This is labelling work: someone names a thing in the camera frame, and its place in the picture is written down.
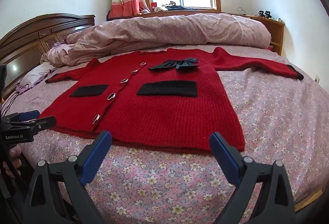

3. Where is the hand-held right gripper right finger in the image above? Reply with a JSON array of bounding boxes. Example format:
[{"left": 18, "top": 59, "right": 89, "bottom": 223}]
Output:
[{"left": 209, "top": 132, "right": 296, "bottom": 224}]

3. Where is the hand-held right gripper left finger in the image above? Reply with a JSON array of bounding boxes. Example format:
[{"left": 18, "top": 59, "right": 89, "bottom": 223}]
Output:
[{"left": 24, "top": 131, "right": 112, "bottom": 224}]

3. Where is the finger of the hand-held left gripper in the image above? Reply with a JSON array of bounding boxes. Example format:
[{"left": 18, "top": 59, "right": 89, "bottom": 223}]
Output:
[
  {"left": 2, "top": 110, "right": 40, "bottom": 124},
  {"left": 5, "top": 116, "right": 57, "bottom": 134}
]

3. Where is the red knitted cardigan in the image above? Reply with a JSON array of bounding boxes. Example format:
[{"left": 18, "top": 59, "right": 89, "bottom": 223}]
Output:
[{"left": 45, "top": 47, "right": 304, "bottom": 152}]

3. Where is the clothes pile on windowsill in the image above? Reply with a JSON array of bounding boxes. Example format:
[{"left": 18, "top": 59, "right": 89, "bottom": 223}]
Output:
[{"left": 153, "top": 1, "right": 196, "bottom": 12}]

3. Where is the person's left hand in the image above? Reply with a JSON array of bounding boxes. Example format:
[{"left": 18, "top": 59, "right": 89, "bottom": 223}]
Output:
[{"left": 0, "top": 145, "right": 23, "bottom": 178}]

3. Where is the white pillow with purple print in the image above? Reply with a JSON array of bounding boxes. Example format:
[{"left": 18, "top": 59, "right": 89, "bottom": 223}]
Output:
[{"left": 19, "top": 61, "right": 62, "bottom": 91}]

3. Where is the pink floral bed sheet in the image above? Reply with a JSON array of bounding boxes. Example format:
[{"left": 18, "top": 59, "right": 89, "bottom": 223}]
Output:
[{"left": 8, "top": 44, "right": 329, "bottom": 224}]

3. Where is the dark wooden headboard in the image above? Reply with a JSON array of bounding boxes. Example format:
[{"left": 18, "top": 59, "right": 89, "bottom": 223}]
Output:
[{"left": 0, "top": 13, "right": 96, "bottom": 101}]

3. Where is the pink floral duvet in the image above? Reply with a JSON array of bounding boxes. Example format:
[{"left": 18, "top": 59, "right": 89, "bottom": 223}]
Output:
[{"left": 41, "top": 13, "right": 271, "bottom": 67}]

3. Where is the black cable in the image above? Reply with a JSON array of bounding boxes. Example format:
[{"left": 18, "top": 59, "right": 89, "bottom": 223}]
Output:
[{"left": 2, "top": 84, "right": 29, "bottom": 110}]

